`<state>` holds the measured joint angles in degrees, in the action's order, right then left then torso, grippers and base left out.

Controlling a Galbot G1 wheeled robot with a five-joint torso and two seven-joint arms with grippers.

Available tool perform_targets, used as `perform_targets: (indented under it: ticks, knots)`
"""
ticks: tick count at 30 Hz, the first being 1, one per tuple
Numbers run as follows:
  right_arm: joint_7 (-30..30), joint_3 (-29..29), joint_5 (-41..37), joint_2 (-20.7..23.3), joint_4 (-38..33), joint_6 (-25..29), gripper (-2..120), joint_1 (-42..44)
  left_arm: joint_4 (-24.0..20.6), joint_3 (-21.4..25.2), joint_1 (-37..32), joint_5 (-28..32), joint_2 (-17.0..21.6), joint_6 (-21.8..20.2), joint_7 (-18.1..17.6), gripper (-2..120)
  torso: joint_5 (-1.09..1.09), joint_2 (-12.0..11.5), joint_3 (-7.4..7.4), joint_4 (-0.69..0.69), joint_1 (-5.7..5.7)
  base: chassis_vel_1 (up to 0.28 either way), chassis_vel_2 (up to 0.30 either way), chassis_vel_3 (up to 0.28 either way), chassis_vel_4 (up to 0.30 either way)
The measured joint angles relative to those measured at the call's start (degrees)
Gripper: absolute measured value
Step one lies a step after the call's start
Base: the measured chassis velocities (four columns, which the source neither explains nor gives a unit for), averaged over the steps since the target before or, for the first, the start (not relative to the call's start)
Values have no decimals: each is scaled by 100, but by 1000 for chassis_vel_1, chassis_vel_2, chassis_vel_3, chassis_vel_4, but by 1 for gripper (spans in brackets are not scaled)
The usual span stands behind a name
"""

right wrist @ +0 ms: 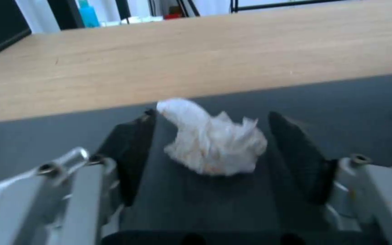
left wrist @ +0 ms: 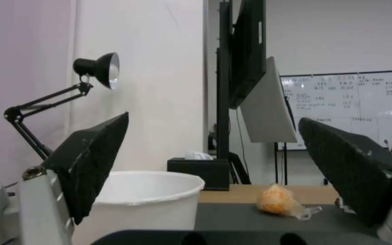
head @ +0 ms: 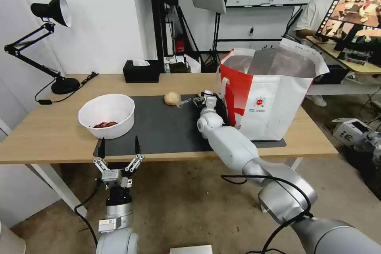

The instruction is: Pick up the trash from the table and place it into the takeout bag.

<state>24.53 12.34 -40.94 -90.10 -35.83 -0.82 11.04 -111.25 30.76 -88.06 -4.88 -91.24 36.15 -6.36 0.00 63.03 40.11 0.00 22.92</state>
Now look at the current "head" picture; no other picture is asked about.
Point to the black metal rack frame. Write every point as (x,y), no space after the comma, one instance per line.
(160,13)

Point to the white cardboard product box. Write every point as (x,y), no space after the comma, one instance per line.
(351,130)

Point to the crumpled beige paper ball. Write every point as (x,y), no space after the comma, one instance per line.
(172,98)

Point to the pale wooden desk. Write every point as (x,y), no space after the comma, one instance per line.
(357,68)

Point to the black tissue box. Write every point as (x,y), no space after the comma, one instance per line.
(141,74)

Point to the person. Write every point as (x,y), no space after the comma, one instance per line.
(312,16)

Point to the white robot front shell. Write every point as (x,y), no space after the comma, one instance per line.
(190,249)

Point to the black desk lamp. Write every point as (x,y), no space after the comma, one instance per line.
(64,84)

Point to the white plastic bag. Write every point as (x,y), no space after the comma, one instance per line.
(194,64)

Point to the computer monitor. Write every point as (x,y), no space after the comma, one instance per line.
(351,10)

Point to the white plastic bowl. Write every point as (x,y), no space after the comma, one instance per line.
(105,111)

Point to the wall power outlet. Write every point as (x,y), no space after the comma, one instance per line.
(251,32)

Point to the black table mat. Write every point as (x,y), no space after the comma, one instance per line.
(160,129)

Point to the white tissue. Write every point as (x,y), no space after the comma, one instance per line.
(140,63)

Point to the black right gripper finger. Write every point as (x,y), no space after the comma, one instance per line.
(197,100)
(207,92)

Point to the red white takeout bag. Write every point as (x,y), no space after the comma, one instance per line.
(268,102)

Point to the white table leg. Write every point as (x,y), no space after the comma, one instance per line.
(56,188)
(295,164)

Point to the crumpled dark plastic wrap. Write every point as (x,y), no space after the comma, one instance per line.
(369,145)

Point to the red food scraps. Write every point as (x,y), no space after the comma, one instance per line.
(104,124)

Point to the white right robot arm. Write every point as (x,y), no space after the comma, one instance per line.
(232,144)

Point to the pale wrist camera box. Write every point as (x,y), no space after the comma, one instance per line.
(111,177)
(211,102)

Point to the red fire extinguisher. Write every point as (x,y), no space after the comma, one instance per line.
(180,45)

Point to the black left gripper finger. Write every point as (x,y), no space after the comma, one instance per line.
(101,149)
(137,147)

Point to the black light stand tripod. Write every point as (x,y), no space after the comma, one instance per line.
(217,36)

